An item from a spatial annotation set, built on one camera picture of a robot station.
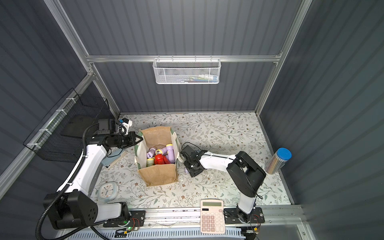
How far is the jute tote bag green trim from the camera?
75cm

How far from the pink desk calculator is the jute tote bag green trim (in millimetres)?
222

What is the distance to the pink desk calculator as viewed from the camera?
27.8 inches
